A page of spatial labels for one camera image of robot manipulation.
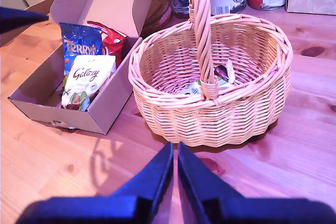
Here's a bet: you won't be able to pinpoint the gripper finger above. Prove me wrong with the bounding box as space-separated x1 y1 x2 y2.
0 7 50 42
111 142 175 210
177 142 245 210

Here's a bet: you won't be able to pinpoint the blue Terry's orange egg bag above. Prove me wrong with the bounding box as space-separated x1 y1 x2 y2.
59 22 103 78

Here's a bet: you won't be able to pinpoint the white Galaxy egg bag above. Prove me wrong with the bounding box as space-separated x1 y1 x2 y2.
60 55 117 112

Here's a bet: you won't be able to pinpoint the red Maltesers bunnies bag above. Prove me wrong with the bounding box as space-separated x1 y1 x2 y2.
86 20 129 69

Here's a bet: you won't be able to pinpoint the white green chocolate egg bag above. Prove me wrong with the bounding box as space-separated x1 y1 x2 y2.
181 58 237 96

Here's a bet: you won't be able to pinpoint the brown cardboard box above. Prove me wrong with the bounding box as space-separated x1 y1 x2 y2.
7 0 161 135

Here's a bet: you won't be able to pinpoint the round wooden trivets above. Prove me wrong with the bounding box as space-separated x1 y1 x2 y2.
141 0 173 33

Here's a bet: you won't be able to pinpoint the woven wicker basket with handle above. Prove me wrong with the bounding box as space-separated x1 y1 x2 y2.
128 0 294 149

